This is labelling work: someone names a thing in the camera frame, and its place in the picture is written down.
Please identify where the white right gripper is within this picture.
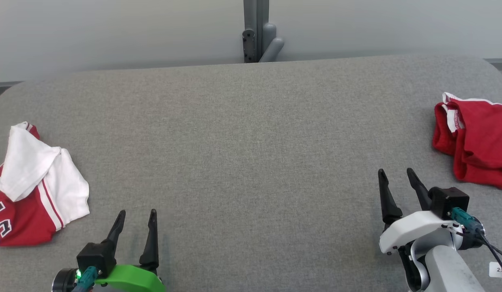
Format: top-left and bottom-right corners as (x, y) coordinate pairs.
(377, 168), (464, 255)

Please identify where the grey metal post with bracket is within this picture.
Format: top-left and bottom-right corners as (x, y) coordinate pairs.
(242, 0), (284, 63)

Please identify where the teal left camera connector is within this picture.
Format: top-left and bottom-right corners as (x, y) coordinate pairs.
(72, 267), (98, 292)

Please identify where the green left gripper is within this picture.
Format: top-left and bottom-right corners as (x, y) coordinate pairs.
(95, 209), (166, 292)

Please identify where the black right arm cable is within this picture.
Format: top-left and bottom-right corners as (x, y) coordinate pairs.
(476, 233), (502, 276)

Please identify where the teal camera connector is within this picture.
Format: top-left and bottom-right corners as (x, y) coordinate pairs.
(451, 207), (483, 235)
(72, 267), (98, 292)

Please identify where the grey fabric sofa cushion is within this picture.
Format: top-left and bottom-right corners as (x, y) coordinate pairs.
(0, 55), (502, 292)

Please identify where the red and white lettered jersey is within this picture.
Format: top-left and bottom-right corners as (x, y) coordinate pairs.
(0, 122), (90, 247)

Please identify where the red garment with white trim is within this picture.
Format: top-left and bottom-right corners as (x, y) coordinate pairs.
(432, 92), (502, 191)

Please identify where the teal right camera connector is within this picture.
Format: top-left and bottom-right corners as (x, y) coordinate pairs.
(451, 207), (483, 235)

